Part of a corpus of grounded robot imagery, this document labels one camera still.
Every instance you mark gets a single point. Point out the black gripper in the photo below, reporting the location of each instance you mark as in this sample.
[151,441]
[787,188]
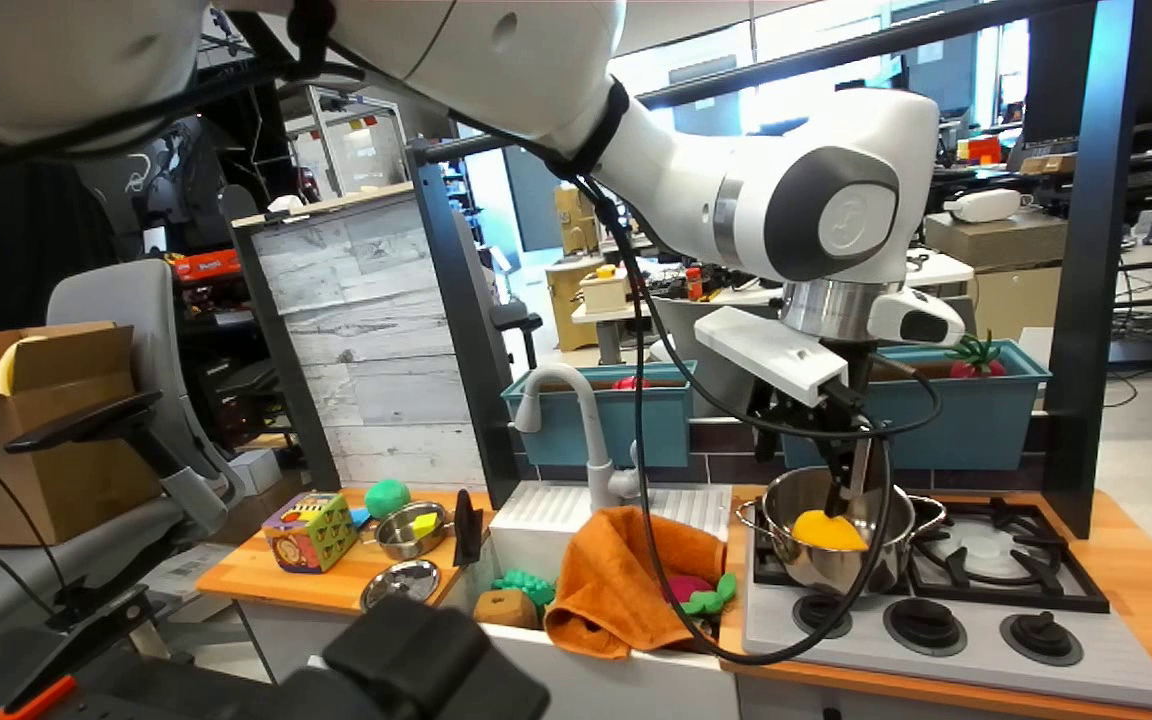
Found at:
[838,420]

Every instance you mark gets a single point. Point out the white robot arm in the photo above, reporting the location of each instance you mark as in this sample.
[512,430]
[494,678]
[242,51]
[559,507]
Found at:
[825,211]

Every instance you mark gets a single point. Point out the stainless steel pot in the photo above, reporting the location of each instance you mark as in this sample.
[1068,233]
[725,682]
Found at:
[811,492]

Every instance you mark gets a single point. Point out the green plush toy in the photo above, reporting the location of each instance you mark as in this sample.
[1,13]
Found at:
[715,599]

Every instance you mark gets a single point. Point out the pink toy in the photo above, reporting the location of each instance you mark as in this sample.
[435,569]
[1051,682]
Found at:
[681,590]

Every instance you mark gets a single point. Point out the grey toy faucet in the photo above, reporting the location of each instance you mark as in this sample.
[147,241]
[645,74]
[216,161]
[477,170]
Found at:
[605,483]

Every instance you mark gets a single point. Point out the grey toy stove top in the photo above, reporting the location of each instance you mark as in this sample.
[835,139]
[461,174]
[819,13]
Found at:
[997,601]

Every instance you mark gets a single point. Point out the white toy sink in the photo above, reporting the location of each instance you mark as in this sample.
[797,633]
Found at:
[651,684]

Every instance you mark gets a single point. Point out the green toy in sink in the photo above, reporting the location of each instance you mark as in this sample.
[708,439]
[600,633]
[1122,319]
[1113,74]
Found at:
[536,590]

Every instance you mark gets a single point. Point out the brown toy in sink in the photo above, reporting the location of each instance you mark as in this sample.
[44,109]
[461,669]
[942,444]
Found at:
[504,608]

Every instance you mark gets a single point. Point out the right teal planter box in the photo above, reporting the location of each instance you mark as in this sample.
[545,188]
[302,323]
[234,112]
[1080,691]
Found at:
[952,416]

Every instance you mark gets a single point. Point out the orange cloth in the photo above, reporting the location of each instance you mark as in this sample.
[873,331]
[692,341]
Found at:
[611,599]

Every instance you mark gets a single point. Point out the yellow block in bowl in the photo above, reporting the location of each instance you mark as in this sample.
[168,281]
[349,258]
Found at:
[425,525]

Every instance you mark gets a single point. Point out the small metal bowl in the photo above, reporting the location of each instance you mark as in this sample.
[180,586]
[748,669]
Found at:
[398,542]

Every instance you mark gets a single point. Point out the empty metal bowl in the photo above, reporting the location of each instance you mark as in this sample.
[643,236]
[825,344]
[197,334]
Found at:
[409,577]

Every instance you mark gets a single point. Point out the green ball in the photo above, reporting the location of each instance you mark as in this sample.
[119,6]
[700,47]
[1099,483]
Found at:
[387,498]

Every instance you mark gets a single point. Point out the grey wood backsplash panel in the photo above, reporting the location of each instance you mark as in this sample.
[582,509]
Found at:
[359,296]

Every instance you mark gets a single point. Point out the colourful soft cube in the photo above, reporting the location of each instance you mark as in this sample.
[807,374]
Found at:
[309,532]

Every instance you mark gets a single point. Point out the grey office chair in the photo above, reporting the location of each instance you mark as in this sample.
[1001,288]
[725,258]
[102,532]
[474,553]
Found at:
[159,416]

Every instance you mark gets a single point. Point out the cardboard box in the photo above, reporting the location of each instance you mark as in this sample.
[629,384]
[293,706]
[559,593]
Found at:
[58,492]

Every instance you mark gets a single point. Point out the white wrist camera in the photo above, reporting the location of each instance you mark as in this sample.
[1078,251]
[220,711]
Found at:
[774,352]

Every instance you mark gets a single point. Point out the black frame post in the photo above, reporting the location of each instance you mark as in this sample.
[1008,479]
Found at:
[471,323]

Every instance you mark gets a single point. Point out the black clamp with orange handle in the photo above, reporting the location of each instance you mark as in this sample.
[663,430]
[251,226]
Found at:
[41,700]

